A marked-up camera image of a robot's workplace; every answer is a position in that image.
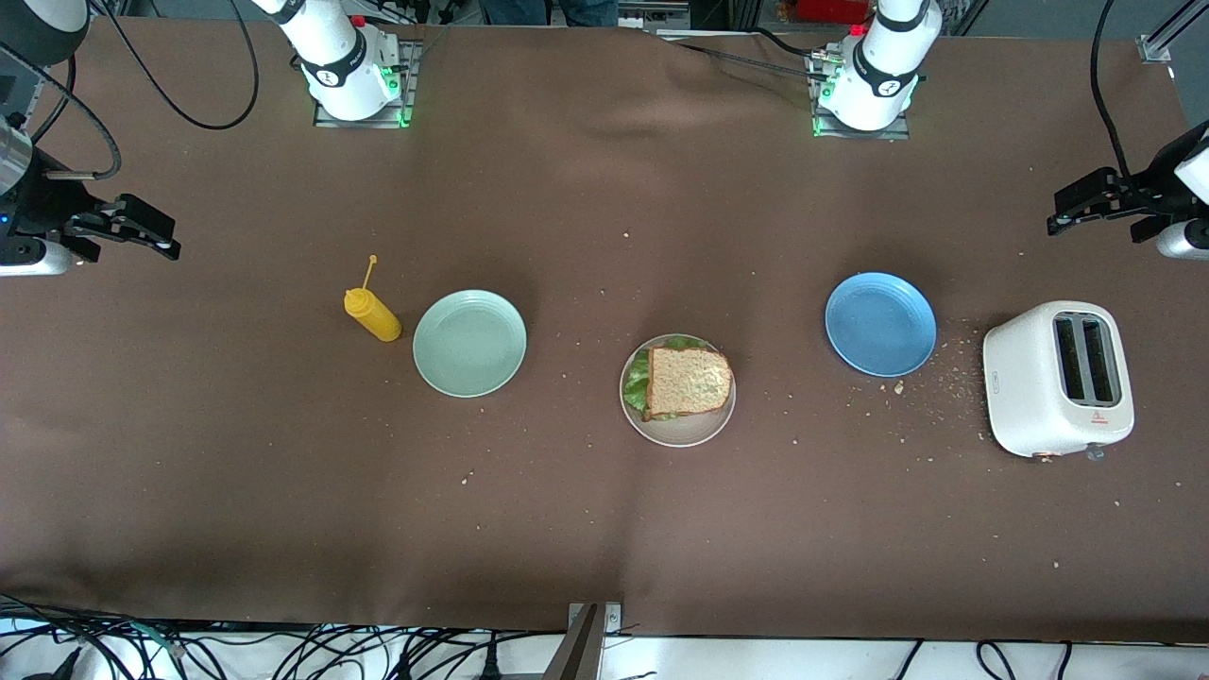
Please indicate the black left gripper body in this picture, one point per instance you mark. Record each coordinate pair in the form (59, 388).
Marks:
(1154, 189)

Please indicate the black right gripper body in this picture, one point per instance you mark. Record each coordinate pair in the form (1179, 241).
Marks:
(40, 206)

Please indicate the yellow squeeze bottle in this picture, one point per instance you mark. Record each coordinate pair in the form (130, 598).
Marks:
(378, 321)

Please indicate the brown bread slice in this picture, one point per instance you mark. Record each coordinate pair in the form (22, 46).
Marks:
(689, 382)

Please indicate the green lettuce leaf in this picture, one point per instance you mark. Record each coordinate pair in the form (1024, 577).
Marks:
(638, 378)

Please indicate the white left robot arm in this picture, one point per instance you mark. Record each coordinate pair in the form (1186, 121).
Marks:
(883, 76)

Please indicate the blue plate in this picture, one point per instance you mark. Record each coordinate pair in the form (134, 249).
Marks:
(880, 326)

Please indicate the mint green plate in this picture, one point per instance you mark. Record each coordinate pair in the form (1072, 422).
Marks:
(469, 345)

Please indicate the beige plate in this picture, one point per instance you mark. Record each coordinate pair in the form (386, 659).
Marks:
(680, 434)

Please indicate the white toaster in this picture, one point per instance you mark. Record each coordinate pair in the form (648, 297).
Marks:
(1020, 387)

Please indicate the red box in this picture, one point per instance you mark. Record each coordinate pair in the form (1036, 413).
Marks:
(831, 9)

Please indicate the brown tablecloth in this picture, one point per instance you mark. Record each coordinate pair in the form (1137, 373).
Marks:
(567, 236)

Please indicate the person in blue jeans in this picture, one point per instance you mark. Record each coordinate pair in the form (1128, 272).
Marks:
(548, 9)

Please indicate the black power plug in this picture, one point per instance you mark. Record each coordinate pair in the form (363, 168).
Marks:
(490, 666)

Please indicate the aluminium frame corner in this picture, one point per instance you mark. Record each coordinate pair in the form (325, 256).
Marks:
(1154, 47)

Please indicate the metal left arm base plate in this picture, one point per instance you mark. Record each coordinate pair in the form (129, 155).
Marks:
(897, 133)

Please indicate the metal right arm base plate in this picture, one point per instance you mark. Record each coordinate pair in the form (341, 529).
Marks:
(331, 121)

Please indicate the silver metal bracket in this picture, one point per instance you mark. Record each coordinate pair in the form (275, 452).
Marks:
(614, 619)

